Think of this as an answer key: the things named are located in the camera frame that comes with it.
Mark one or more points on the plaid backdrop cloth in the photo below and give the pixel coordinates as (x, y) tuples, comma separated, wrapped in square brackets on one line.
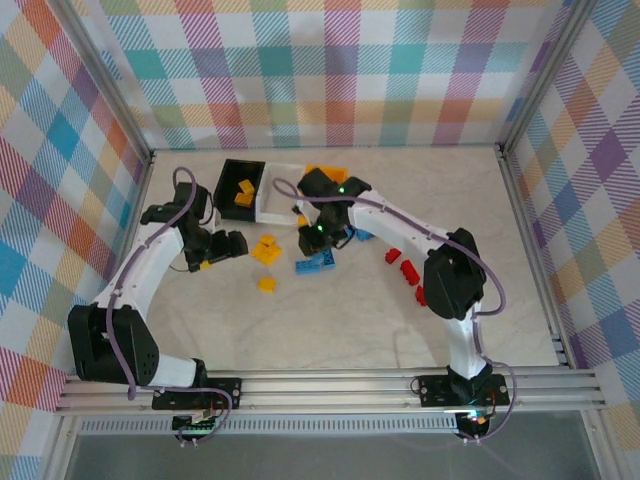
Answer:
[(600, 200), (325, 75), (40, 200)]

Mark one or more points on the red lego brick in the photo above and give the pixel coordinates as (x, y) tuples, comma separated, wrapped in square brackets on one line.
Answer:
[(393, 255), (419, 295), (409, 272)]

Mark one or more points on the aluminium frame leg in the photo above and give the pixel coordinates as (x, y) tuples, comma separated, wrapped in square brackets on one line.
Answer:
[(59, 445), (597, 445)]

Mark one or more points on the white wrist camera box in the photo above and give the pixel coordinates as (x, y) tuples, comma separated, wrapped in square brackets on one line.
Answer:
[(300, 209), (215, 220)]

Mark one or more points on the aluminium mounting rail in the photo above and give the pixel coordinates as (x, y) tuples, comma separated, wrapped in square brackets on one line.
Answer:
[(325, 390)]

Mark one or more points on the black circuit board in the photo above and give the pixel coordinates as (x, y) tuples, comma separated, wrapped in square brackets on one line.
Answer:
[(195, 425), (475, 421)]

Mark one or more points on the black plastic bin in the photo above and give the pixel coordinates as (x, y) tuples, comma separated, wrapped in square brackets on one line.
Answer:
[(225, 190)]

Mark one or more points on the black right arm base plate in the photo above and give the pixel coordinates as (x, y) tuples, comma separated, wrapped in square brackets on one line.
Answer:
[(435, 390)]

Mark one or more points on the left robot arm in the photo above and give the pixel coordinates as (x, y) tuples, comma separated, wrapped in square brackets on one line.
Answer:
[(142, 272)]

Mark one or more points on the white plastic bin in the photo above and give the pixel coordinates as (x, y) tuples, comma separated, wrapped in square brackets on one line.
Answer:
[(277, 207)]

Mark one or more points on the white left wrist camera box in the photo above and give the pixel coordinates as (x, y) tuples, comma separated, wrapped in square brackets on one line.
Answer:
[(215, 220)]

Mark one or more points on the aluminium side frame rail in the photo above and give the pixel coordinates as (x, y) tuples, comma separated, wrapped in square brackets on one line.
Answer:
[(518, 200), (146, 175)]

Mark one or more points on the yellow plastic bin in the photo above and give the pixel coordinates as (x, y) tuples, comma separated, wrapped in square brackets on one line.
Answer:
[(332, 172)]

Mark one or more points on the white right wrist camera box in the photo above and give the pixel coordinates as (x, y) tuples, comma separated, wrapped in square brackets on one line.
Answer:
[(300, 209)]

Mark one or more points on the aluminium frame post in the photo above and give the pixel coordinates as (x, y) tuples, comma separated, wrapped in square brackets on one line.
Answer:
[(548, 75), (111, 85)]

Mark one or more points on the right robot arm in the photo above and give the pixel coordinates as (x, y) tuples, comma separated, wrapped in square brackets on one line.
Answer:
[(400, 223)]

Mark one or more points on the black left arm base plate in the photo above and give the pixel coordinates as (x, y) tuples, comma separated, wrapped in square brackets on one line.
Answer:
[(170, 400)]

